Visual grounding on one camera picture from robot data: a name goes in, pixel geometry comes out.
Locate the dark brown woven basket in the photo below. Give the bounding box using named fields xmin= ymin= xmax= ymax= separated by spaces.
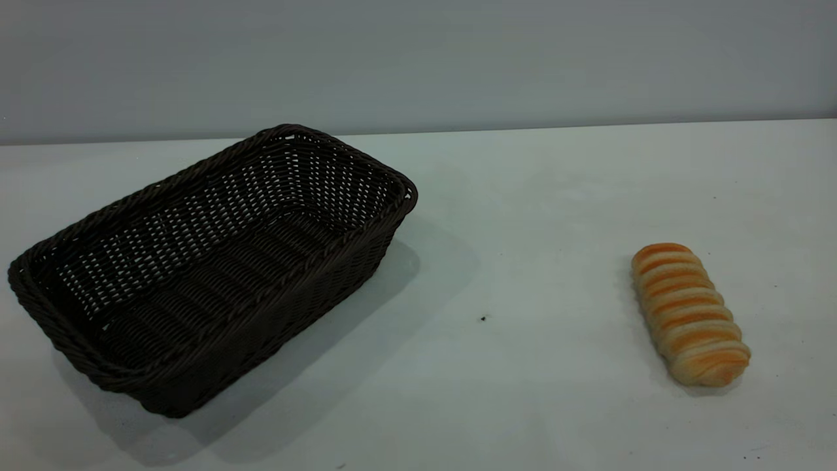
xmin=8 ymin=123 xmax=419 ymax=419

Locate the striped orange bread roll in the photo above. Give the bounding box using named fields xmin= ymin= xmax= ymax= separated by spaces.
xmin=631 ymin=243 xmax=751 ymax=387

